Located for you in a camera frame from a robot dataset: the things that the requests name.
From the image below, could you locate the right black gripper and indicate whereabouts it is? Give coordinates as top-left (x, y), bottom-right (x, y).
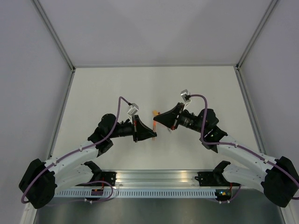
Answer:
top-left (154, 103), bottom-right (206, 134)

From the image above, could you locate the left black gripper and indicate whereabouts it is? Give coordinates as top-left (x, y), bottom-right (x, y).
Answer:
top-left (108, 115), bottom-right (157, 142)

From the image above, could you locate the slim orange-tip pen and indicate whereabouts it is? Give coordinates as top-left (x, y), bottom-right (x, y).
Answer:
top-left (152, 121), bottom-right (156, 141)

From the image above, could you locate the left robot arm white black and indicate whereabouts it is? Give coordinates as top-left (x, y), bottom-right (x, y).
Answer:
top-left (19, 113), bottom-right (157, 209)

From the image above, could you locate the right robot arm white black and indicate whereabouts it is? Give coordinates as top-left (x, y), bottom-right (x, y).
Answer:
top-left (153, 103), bottom-right (299, 208)

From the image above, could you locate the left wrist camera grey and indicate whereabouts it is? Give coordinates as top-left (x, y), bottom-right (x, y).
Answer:
top-left (127, 103), bottom-right (139, 122)

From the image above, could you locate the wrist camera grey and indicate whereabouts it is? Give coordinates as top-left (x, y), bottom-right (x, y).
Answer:
top-left (127, 103), bottom-right (139, 122)
top-left (180, 89), bottom-right (192, 110)

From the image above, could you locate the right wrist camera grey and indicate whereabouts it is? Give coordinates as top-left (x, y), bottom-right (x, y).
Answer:
top-left (180, 89), bottom-right (192, 110)

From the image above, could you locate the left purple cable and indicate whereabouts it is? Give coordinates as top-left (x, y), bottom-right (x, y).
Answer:
top-left (20, 96), bottom-right (131, 203)

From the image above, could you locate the purple cable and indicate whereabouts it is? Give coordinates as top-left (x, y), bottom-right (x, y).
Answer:
top-left (188, 94), bottom-right (299, 182)
top-left (20, 96), bottom-right (131, 203)

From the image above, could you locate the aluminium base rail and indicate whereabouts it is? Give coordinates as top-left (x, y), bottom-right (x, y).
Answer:
top-left (35, 169), bottom-right (287, 189)

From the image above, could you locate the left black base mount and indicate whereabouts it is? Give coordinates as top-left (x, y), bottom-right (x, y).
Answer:
top-left (100, 171), bottom-right (117, 186)

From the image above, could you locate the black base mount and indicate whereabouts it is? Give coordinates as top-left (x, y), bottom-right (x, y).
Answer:
top-left (194, 171), bottom-right (240, 187)
top-left (100, 171), bottom-right (117, 186)

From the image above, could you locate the white slotted cable duct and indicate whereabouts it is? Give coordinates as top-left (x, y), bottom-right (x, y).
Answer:
top-left (55, 188), bottom-right (216, 199)

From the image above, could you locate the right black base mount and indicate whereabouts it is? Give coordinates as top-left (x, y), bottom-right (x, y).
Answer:
top-left (194, 171), bottom-right (240, 187)

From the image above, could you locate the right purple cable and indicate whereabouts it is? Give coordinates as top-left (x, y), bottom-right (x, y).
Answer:
top-left (188, 94), bottom-right (299, 182)

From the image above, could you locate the aluminium frame right post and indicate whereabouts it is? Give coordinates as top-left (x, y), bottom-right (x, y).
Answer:
top-left (235, 0), bottom-right (279, 70)

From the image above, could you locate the aluminium frame post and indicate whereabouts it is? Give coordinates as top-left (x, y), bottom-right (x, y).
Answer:
top-left (31, 0), bottom-right (75, 72)
top-left (235, 0), bottom-right (279, 70)

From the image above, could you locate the aluminium frame left post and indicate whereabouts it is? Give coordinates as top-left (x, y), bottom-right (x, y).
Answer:
top-left (31, 0), bottom-right (75, 72)

